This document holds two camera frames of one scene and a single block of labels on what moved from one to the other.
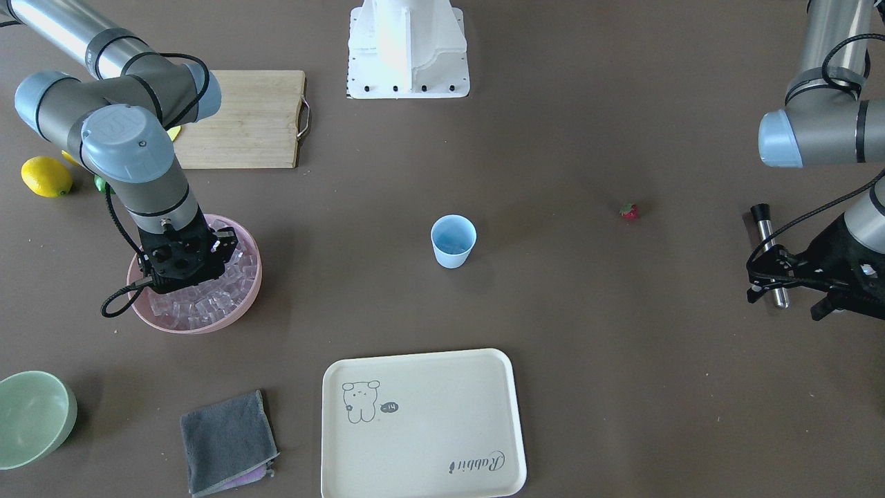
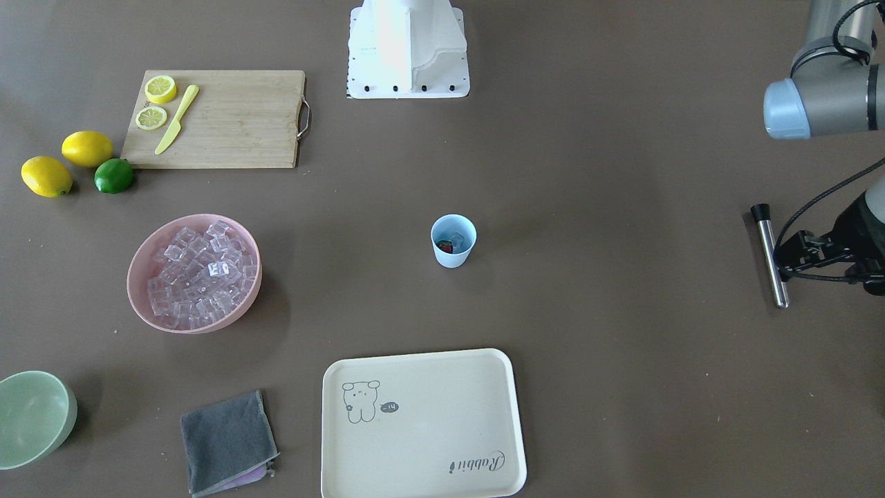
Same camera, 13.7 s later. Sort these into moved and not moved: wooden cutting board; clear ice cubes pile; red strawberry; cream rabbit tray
Moved: red strawberry
Not moved: cream rabbit tray; wooden cutting board; clear ice cubes pile
